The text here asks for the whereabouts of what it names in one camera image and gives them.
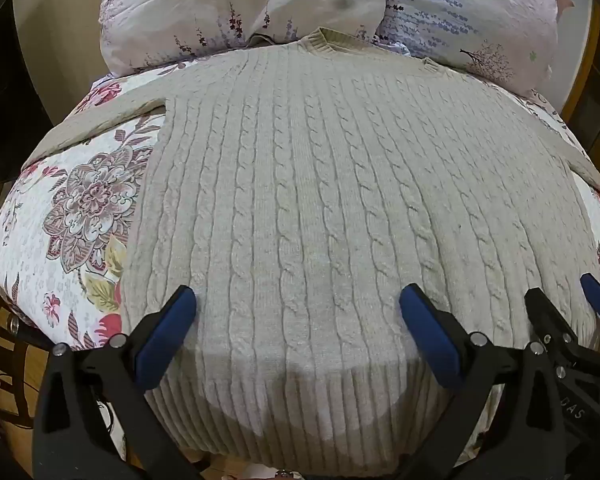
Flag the lavender print pillow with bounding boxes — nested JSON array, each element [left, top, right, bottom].
[[375, 0, 576, 97]]

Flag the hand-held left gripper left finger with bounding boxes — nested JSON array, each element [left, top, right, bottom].
[[36, 285, 202, 480]]

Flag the pink floral pillow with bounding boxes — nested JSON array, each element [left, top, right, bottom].
[[92, 0, 390, 77]]

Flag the wooden bed frame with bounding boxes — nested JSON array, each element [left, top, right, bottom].
[[555, 0, 600, 161]]

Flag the floral bed quilt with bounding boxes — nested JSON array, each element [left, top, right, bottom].
[[0, 57, 600, 356]]

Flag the black cable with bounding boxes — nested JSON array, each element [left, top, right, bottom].
[[0, 367, 38, 433]]

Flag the beige cable-knit sweater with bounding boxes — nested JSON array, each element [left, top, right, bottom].
[[32, 27, 600, 476]]

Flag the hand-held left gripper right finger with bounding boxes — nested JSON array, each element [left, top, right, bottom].
[[399, 283, 567, 480]]

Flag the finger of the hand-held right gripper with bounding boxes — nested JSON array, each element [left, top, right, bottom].
[[524, 287, 583, 361], [580, 272, 600, 323]]

